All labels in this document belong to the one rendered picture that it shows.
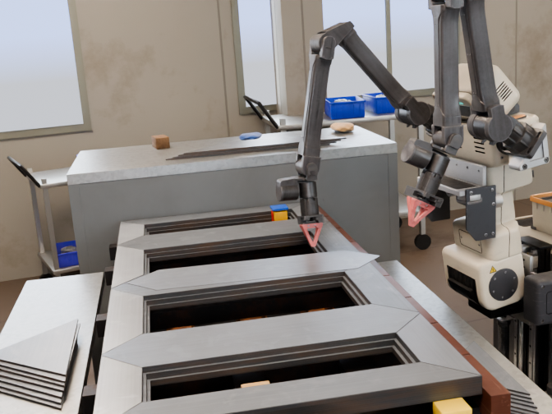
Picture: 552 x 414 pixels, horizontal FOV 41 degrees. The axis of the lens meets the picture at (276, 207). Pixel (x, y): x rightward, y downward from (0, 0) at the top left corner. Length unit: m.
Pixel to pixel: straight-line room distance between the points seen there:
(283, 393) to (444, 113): 0.89
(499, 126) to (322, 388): 0.92
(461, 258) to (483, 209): 0.22
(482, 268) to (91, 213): 1.47
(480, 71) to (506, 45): 4.17
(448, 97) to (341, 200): 1.11
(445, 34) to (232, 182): 1.23
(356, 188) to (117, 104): 2.49
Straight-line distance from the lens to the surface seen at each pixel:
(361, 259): 2.16
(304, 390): 1.44
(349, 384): 1.46
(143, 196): 2.86
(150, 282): 2.11
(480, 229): 2.22
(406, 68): 5.70
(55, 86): 5.04
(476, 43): 2.00
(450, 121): 1.97
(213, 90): 5.19
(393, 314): 1.77
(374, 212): 3.02
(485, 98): 2.02
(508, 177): 2.30
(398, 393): 1.45
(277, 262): 2.18
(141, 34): 5.10
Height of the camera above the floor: 1.53
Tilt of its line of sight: 14 degrees down
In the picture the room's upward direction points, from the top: 4 degrees counter-clockwise
